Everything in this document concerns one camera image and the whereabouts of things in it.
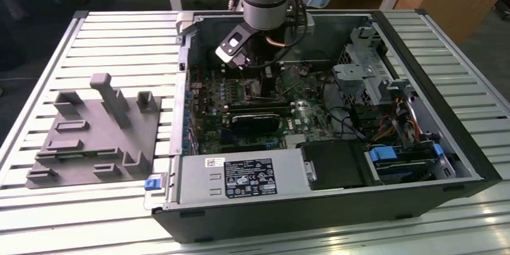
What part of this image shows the orange wire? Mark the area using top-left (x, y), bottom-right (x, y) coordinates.
top-left (400, 116), bottom-right (423, 136)

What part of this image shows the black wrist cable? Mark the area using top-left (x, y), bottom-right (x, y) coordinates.
top-left (260, 0), bottom-right (319, 69)

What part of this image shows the green motherboard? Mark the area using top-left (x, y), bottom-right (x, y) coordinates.
top-left (183, 63), bottom-right (362, 155)

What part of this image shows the silver power supply unit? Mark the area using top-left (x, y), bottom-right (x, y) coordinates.
top-left (175, 148), bottom-right (311, 205)

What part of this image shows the grey parts rack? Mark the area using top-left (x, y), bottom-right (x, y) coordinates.
top-left (24, 72), bottom-right (165, 190)

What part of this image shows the green RAM stick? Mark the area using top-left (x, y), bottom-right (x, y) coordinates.
top-left (55, 150), bottom-right (120, 159)

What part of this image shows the yellow wire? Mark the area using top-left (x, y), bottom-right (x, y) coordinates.
top-left (372, 122), bottom-right (399, 144)

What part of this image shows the wooden cabinet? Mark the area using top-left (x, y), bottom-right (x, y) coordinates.
top-left (418, 0), bottom-right (510, 46)

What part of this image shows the silver metal drive cage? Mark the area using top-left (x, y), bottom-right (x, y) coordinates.
top-left (331, 26), bottom-right (419, 111)

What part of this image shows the CPU socket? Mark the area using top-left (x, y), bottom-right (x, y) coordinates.
top-left (243, 78), bottom-right (287, 102)

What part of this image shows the black graphics card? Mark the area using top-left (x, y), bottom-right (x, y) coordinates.
top-left (229, 112), bottom-right (283, 134)

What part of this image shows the metal socket cover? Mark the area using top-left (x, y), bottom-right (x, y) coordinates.
top-left (278, 64), bottom-right (311, 95)

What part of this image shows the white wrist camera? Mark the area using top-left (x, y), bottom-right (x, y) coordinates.
top-left (215, 23), bottom-right (255, 65)

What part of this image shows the black plastic shroud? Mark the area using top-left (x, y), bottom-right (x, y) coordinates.
top-left (298, 140), bottom-right (384, 191)

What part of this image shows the silver chipset heatsink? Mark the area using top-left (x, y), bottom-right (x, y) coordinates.
top-left (286, 134), bottom-right (306, 149)

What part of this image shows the blue disk carrier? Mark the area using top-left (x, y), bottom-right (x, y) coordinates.
top-left (368, 145), bottom-right (399, 167)

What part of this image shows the black PC case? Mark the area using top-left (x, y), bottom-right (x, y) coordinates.
top-left (149, 8), bottom-right (503, 244)

